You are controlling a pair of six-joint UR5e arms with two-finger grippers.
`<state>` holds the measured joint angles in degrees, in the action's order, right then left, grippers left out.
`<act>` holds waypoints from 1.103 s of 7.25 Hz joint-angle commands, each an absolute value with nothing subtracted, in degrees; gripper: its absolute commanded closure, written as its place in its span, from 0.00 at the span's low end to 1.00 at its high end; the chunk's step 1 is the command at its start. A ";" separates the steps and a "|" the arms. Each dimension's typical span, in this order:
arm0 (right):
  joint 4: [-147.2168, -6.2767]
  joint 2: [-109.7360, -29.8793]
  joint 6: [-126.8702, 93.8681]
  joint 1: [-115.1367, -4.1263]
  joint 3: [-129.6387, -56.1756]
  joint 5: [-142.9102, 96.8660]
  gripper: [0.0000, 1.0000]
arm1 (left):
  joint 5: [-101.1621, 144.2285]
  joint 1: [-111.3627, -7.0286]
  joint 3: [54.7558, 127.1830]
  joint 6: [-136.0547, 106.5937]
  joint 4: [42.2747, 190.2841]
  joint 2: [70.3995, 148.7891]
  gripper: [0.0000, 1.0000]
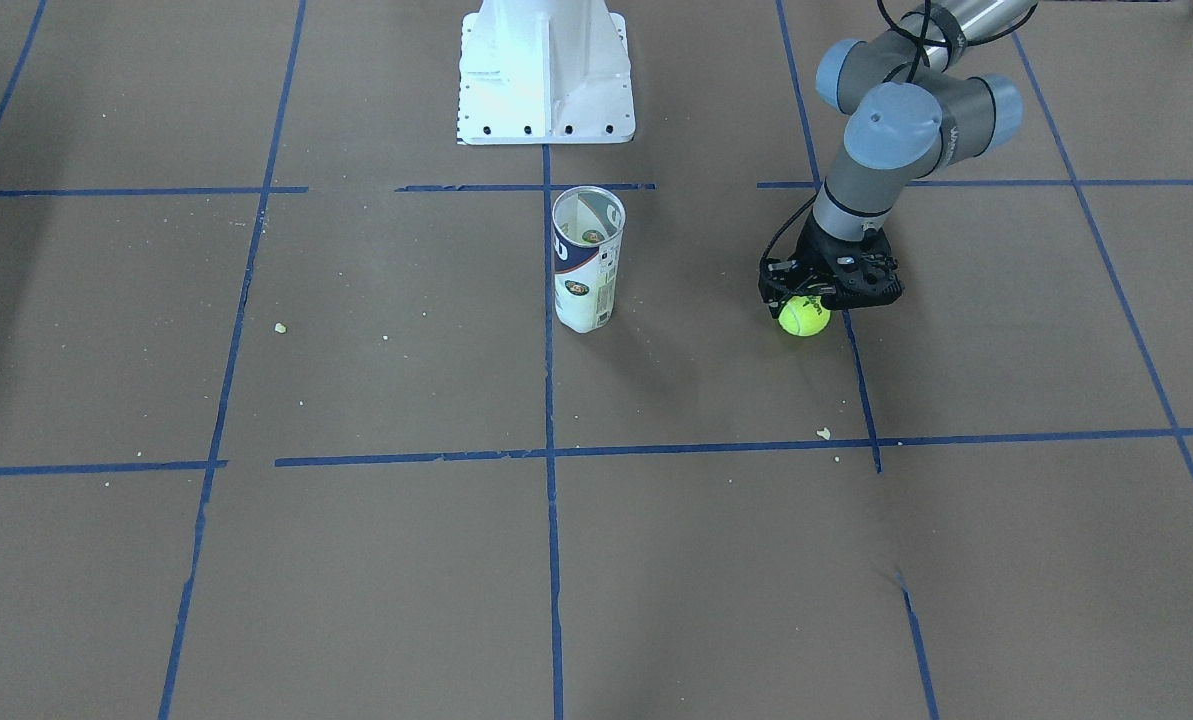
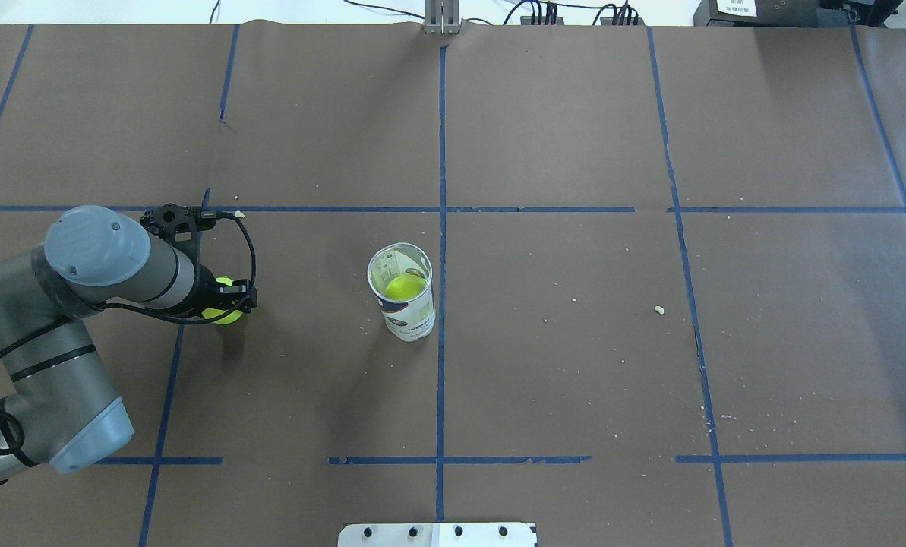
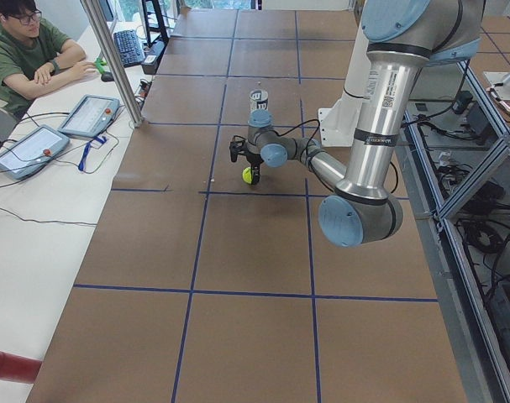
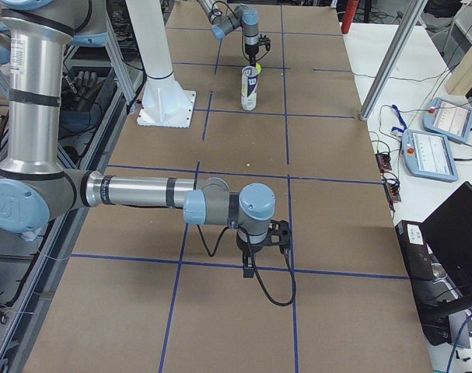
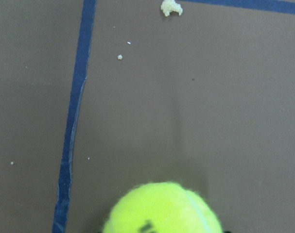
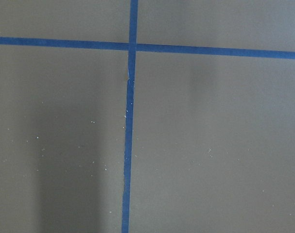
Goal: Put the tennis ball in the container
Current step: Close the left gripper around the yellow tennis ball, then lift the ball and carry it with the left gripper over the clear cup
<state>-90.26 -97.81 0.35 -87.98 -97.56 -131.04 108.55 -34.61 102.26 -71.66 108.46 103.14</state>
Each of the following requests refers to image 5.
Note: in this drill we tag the yellow tennis ball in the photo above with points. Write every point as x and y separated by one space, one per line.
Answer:
161 208

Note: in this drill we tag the large white crumb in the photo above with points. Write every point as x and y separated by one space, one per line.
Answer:
169 6

